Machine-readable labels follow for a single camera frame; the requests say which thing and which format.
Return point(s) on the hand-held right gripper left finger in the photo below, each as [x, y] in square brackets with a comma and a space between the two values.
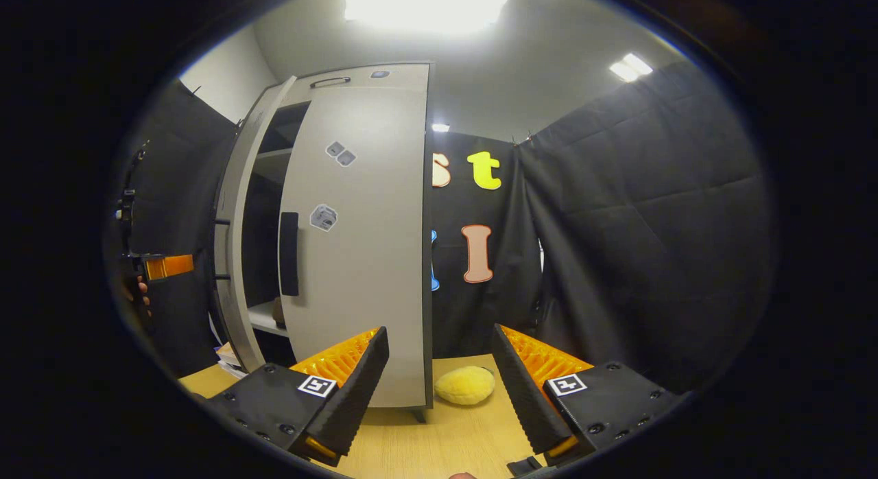
[353, 403]

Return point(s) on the brown fuzzy shoe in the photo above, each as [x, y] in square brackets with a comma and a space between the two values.
[279, 313]

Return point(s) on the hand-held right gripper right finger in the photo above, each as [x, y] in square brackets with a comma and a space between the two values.
[528, 403]

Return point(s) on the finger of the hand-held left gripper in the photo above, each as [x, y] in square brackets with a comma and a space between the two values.
[171, 267]

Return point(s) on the grey shoe cabinet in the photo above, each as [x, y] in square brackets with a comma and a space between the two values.
[405, 75]

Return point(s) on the large ceiling light panel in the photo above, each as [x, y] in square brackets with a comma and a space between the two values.
[425, 9]

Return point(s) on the yellow plush toy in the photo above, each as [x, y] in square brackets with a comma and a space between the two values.
[465, 385]

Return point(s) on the grey shoe cabinet door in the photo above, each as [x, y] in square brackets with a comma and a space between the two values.
[370, 259]
[230, 225]

